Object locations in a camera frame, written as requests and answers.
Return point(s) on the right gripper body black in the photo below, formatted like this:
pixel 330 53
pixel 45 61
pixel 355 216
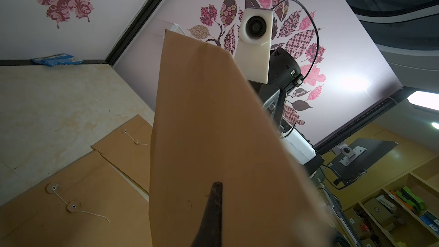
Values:
pixel 272 98

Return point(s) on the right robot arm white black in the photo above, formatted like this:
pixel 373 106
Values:
pixel 284 77

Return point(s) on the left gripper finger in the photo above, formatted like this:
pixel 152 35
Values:
pixel 210 231

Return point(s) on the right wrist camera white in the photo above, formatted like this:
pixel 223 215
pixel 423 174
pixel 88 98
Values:
pixel 252 53

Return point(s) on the blue object by back wall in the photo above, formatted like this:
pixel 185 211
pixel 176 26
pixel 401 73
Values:
pixel 58 59

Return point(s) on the brown file bag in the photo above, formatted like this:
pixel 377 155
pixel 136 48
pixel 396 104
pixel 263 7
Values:
pixel 86 204
pixel 128 149
pixel 210 127

